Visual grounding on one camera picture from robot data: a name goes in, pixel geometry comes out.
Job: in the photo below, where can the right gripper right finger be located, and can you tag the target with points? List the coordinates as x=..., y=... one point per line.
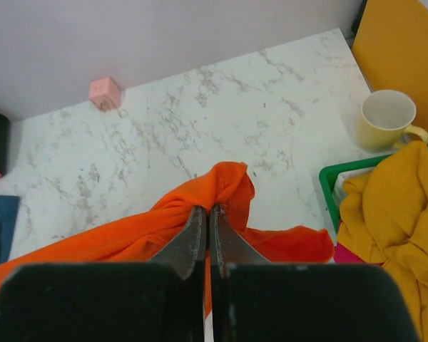
x=226, y=247

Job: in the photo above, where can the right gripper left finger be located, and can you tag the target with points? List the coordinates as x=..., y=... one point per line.
x=184, y=317

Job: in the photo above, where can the orange t shirt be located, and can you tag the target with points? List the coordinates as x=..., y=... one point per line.
x=141, y=236

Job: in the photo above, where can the pink t shirt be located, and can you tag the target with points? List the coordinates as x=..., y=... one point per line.
x=343, y=255

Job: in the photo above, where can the green plastic bin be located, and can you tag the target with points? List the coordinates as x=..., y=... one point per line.
x=328, y=185

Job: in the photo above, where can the yellow t shirt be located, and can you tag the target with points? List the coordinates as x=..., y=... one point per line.
x=404, y=256

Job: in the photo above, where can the pink cube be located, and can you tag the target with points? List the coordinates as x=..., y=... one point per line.
x=105, y=94

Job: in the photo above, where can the yellow mug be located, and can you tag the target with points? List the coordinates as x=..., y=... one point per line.
x=385, y=117

